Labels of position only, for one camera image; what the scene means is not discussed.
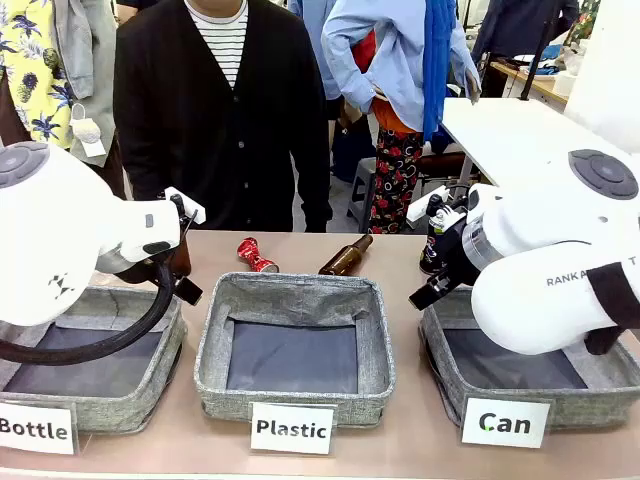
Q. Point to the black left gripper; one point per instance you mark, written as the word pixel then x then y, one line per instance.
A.
pixel 142 274

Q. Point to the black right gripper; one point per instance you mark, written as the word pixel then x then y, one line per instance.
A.
pixel 457 255

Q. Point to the brown glass beer bottle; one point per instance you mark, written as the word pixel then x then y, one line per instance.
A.
pixel 345 257
pixel 180 260

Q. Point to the dark blue drink can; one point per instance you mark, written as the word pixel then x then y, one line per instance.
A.
pixel 429 256

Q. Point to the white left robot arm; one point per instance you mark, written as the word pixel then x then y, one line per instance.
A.
pixel 50 225

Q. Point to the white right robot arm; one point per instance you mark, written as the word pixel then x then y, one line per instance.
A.
pixel 525 310

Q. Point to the crushed red soda can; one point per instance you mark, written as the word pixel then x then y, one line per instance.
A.
pixel 256 256

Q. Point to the grey fabric basket labelled Bottle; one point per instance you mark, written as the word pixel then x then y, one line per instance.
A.
pixel 125 406

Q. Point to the white Can label card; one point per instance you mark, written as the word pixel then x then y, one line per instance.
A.
pixel 505 423

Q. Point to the grey fabric basket labelled Plastic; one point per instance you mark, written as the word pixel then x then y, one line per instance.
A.
pixel 295 400

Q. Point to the grey fabric basket labelled Can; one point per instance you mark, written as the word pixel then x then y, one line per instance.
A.
pixel 590 400

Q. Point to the red floral black skirt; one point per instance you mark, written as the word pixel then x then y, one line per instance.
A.
pixel 396 180

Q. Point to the grey step stool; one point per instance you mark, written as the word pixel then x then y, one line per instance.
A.
pixel 361 195

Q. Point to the person in black cardigan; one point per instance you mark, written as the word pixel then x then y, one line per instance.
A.
pixel 220 150

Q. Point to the white Plastic label card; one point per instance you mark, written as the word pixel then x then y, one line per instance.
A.
pixel 292 428

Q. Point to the white side table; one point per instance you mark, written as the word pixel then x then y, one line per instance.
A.
pixel 505 135

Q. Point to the white fabric tag pouch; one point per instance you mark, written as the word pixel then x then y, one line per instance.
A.
pixel 86 127

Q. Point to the white Bottle label card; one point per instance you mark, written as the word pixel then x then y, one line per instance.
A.
pixel 35 429

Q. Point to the blue scarf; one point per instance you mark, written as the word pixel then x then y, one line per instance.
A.
pixel 439 65

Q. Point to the mannequin in light blue shirt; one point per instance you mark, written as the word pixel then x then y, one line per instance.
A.
pixel 395 60

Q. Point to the wooden work table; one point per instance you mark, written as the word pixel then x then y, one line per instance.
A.
pixel 540 82

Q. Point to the grey hanging jacket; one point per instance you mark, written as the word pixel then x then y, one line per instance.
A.
pixel 95 60

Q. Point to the yellow floral shirt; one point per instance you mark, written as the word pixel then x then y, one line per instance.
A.
pixel 35 75

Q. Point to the person in dark navy jacket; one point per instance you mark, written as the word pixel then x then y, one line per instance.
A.
pixel 520 25

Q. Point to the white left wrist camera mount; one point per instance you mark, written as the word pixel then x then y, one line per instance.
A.
pixel 192 206

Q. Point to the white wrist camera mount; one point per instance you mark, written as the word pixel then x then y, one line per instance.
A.
pixel 192 206
pixel 424 204

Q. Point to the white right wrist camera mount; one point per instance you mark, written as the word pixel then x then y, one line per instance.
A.
pixel 424 204

